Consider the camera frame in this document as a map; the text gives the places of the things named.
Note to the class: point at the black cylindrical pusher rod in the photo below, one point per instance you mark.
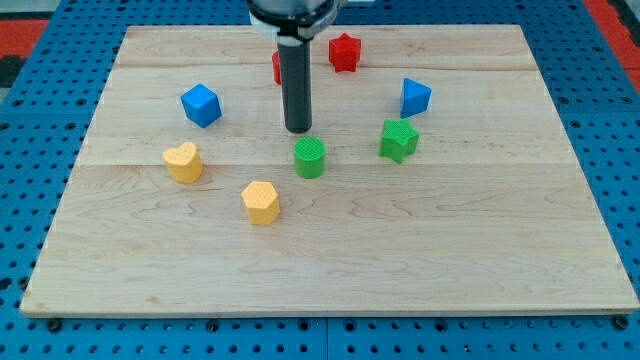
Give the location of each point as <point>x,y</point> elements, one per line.
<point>295,74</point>

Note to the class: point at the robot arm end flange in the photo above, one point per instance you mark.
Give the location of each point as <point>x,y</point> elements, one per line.
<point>296,20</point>

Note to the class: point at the blue cube block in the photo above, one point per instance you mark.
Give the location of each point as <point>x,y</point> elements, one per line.
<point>201,105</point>

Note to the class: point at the red star block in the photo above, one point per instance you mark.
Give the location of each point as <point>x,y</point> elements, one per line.
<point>345,52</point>

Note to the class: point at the green cylinder block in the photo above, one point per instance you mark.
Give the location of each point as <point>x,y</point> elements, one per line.
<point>309,157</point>

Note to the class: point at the blue triangle block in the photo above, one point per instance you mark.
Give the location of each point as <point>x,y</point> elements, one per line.
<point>415,98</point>

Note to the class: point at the yellow hexagon block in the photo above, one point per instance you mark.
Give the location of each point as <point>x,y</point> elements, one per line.
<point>261,201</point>

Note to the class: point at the wooden board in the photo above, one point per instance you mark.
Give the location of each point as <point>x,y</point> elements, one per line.
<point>490,216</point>

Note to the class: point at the green star block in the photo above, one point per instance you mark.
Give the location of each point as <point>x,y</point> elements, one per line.
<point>399,139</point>

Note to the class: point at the yellow heart block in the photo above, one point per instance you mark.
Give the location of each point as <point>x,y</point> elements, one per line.
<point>183,162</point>

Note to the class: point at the red block behind rod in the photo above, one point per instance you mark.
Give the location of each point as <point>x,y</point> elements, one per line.
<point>275,60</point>

